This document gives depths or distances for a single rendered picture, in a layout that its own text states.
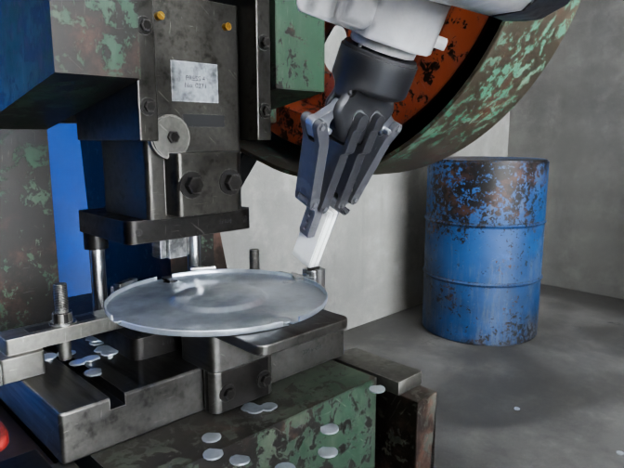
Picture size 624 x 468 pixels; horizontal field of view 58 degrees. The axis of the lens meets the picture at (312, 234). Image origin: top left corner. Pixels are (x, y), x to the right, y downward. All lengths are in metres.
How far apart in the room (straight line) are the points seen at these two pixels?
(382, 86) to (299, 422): 0.45
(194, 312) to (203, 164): 0.19
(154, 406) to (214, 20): 0.50
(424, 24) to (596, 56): 3.49
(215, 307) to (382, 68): 0.36
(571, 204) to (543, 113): 0.62
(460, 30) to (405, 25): 0.39
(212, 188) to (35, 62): 0.25
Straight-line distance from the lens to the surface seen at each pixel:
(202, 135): 0.78
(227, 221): 0.83
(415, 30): 0.51
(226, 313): 0.71
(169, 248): 0.84
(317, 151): 0.53
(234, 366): 0.75
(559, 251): 4.08
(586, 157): 3.97
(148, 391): 0.73
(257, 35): 0.81
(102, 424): 0.71
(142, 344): 0.79
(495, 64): 0.85
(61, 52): 0.66
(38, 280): 0.98
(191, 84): 0.78
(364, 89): 0.52
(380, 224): 3.05
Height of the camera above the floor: 1.00
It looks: 10 degrees down
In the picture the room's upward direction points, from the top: straight up
